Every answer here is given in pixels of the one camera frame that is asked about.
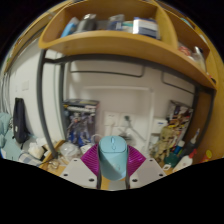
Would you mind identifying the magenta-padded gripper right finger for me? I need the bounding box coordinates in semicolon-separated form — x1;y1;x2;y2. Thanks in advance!
125;146;167;190

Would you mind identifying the light blue computer mouse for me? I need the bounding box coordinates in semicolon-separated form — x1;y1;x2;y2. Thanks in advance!
97;134;129;182

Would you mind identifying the colourful printed box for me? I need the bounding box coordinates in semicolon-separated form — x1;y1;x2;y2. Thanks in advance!
166;99;195;148

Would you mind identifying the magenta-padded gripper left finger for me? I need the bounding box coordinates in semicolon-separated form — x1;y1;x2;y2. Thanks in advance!
61;146;102;190

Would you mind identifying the black backpack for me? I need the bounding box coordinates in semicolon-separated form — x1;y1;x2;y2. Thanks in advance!
12;97;30;145

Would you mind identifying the wooden shelf unit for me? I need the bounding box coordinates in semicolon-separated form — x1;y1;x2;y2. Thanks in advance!
37;0;218;91

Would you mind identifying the green round container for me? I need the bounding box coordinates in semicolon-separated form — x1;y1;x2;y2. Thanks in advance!
162;152;180;168

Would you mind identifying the white cup with domed lid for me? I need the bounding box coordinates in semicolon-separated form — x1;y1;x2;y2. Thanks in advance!
61;141;83;163

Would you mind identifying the blue bottle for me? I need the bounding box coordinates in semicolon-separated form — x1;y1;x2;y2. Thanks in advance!
174;139;186;155

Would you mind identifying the brown tree figure toy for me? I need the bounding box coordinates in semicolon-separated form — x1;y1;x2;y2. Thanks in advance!
154;126;178;165

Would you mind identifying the white tissue pack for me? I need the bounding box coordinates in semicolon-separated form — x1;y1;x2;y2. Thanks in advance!
27;137;50;160

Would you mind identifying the teal pillow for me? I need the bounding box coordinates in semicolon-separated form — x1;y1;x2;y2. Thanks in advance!
0;112;13;148

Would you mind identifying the dark bottle with white nozzle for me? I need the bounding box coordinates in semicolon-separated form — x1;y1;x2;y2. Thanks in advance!
181;127;201;158

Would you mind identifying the white wall socket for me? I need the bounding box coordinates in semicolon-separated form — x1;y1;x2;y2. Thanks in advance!
120;113;138;130
103;111;121;127

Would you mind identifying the robot model kit box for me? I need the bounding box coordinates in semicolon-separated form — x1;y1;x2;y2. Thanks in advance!
62;98;100;148

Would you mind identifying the grey metal frame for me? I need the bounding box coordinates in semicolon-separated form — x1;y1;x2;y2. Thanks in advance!
36;49;216;160

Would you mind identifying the white wall box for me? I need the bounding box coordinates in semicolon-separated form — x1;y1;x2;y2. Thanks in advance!
151;118;170;135

